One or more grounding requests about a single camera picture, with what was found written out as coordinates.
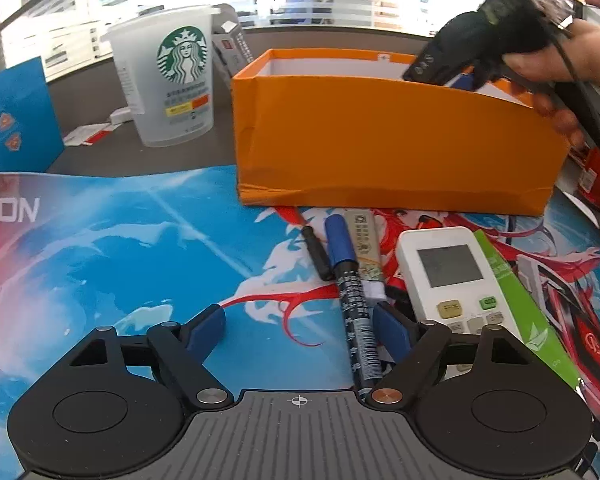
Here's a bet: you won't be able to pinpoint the orange cardboard box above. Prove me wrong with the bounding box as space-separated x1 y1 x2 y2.
230 49 572 217

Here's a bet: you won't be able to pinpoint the person's right hand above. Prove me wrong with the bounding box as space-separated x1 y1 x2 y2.
502 20 600 148

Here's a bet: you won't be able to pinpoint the window blinds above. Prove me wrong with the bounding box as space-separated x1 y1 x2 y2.
0 0 486 68

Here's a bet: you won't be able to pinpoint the white remote control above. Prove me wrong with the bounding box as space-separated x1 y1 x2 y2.
396 226 523 375

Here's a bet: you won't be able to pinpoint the black cable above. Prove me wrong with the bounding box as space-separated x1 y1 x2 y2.
550 35 600 181

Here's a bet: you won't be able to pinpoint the red and white card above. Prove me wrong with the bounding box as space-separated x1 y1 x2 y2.
62 122 118 147

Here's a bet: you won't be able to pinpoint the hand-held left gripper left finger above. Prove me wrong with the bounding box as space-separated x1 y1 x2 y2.
69 305 232 411

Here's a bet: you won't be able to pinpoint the translucent plastic cup green logo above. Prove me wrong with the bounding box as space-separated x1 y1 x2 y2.
102 4 221 148

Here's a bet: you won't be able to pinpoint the small grey box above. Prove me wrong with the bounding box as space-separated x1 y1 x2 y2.
211 4 255 79

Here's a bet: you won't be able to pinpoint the beige lighter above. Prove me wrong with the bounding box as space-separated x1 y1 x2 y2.
342 208 388 306

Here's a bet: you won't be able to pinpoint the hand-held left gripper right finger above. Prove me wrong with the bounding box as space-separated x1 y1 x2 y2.
362 302 533 406

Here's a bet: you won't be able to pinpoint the blue marker pen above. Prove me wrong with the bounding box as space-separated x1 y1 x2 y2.
324 213 386 396

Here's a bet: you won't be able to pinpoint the green card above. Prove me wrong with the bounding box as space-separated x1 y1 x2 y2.
472 230 581 391

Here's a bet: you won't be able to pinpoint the short black pen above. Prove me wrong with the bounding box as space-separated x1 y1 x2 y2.
301 225 335 282

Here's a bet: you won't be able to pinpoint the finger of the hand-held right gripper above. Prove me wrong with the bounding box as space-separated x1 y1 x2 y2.
402 42 461 84
451 70 482 92

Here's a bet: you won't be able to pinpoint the printed desk mat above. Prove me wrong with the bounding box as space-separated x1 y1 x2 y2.
0 164 600 480

